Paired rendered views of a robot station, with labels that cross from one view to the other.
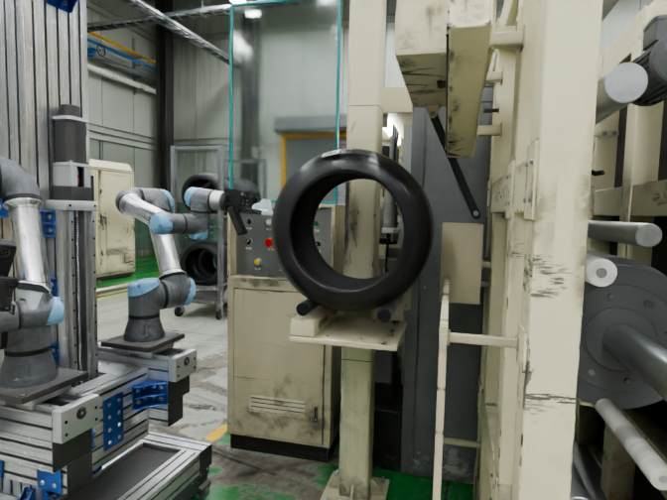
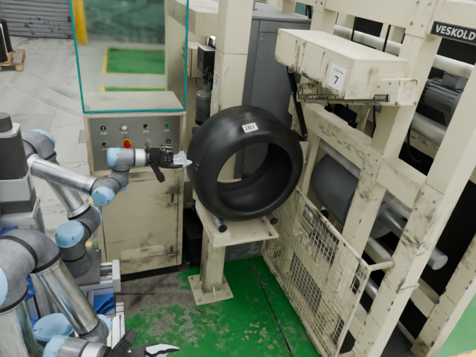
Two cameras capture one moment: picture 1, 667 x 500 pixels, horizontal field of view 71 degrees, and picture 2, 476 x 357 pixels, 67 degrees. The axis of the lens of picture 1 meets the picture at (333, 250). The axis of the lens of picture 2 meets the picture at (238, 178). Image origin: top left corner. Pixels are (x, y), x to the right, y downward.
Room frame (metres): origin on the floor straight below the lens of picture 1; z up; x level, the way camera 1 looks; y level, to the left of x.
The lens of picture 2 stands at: (0.43, 0.91, 2.01)
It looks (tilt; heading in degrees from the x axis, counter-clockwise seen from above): 30 degrees down; 322
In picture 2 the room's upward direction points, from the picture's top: 7 degrees clockwise
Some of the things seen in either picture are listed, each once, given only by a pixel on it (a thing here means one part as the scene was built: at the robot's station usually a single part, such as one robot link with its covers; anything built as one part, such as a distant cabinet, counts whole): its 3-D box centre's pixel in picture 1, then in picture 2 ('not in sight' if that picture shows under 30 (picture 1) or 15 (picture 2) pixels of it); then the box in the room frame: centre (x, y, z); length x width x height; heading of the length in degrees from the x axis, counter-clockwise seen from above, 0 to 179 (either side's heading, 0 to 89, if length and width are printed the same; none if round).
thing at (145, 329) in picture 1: (144, 324); (74, 259); (1.82, 0.75, 0.77); 0.15 x 0.15 x 0.10
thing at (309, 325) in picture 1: (316, 316); (212, 218); (1.73, 0.06, 0.83); 0.36 x 0.09 x 0.06; 166
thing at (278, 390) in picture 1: (290, 323); (137, 191); (2.43, 0.22, 0.63); 0.56 x 0.41 x 1.27; 76
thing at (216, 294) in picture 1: (223, 231); not in sight; (5.74, 1.36, 0.96); 1.36 x 0.71 x 1.92; 162
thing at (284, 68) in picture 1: (283, 102); (132, 18); (2.27, 0.26, 1.74); 0.55 x 0.02 x 0.95; 76
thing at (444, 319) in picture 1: (441, 404); (301, 258); (1.39, -0.34, 0.65); 0.90 x 0.02 x 0.70; 166
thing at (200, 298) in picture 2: (355, 489); (210, 285); (1.95, -0.12, 0.02); 0.27 x 0.27 x 0.04; 76
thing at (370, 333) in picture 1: (352, 329); (235, 220); (1.69, -0.08, 0.80); 0.37 x 0.36 x 0.02; 76
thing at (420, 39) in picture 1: (444, 62); (330, 60); (1.50, -0.33, 1.71); 0.61 x 0.25 x 0.15; 166
